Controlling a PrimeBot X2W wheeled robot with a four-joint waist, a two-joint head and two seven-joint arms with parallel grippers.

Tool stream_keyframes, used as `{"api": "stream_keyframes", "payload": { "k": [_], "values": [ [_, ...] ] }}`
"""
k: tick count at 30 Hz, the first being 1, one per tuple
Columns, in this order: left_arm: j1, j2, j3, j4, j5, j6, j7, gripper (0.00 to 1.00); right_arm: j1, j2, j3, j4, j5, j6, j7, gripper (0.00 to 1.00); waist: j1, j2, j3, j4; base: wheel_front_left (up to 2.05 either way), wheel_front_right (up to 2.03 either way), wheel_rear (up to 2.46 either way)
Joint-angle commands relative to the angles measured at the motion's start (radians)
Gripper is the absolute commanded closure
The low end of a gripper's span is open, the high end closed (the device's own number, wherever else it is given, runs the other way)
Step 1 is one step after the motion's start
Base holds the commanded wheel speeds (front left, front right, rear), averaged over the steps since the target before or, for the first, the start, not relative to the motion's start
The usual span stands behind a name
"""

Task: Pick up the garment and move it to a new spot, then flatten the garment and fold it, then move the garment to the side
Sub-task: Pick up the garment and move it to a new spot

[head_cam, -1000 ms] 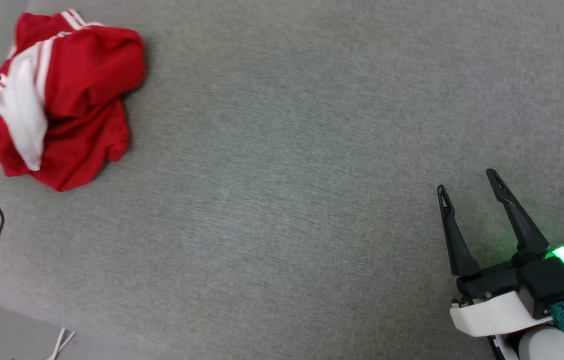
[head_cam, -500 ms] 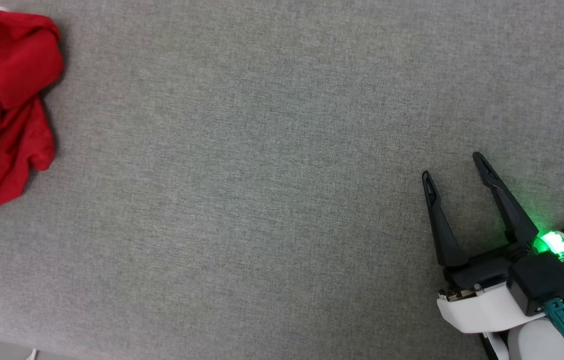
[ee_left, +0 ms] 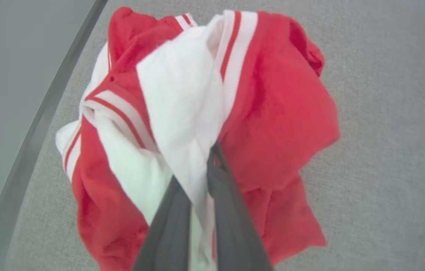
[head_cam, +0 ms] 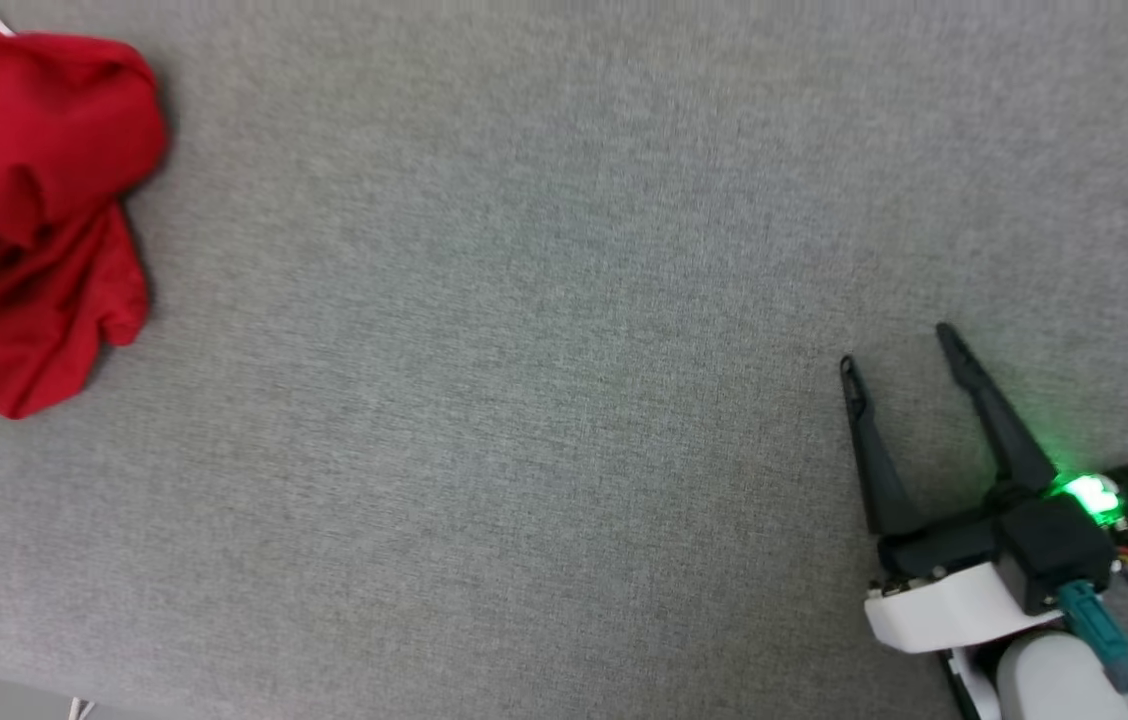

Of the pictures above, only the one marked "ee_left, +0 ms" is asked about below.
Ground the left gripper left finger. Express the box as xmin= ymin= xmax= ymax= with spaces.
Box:
xmin=133 ymin=175 xmax=192 ymax=271

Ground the red and white basketball jersey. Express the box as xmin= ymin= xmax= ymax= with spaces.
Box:
xmin=55 ymin=7 xmax=341 ymax=271

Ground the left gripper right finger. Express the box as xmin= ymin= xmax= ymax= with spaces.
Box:
xmin=206 ymin=142 xmax=274 ymax=271

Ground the grey fabric sofa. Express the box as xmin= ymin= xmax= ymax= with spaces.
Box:
xmin=0 ymin=0 xmax=425 ymax=271

